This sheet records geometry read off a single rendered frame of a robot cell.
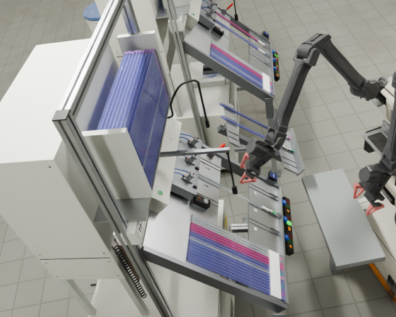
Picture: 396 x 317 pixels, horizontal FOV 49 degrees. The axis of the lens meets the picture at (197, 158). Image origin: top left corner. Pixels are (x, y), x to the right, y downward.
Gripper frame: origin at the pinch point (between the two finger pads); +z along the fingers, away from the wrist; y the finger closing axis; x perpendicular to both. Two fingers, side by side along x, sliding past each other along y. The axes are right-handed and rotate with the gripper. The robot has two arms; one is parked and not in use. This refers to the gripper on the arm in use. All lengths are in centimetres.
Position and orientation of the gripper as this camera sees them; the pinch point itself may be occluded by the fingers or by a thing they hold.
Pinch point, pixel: (242, 173)
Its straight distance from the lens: 199.0
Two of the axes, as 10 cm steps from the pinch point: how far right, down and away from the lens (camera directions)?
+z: -5.8, 5.4, 6.1
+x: 8.1, 4.7, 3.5
